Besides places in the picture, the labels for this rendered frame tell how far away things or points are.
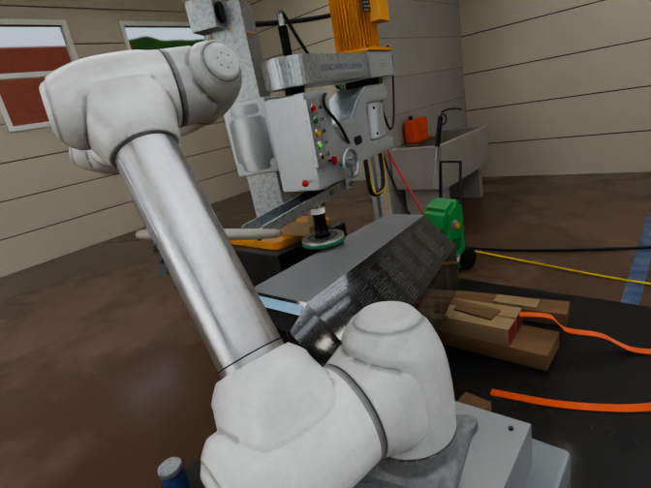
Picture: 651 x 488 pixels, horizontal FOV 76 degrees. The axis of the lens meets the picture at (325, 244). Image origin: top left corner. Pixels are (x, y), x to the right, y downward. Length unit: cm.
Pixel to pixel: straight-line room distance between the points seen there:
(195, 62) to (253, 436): 57
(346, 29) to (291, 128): 78
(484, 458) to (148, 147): 72
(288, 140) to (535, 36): 492
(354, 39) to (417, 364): 205
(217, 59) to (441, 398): 64
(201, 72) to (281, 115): 117
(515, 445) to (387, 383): 29
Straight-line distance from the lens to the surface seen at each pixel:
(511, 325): 242
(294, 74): 185
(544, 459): 92
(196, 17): 250
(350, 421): 58
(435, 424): 69
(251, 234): 132
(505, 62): 653
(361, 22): 247
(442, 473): 75
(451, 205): 338
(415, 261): 200
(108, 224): 776
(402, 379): 61
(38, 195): 746
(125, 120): 70
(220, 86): 76
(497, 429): 84
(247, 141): 242
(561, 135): 643
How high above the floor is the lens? 146
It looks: 18 degrees down
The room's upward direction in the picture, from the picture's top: 11 degrees counter-clockwise
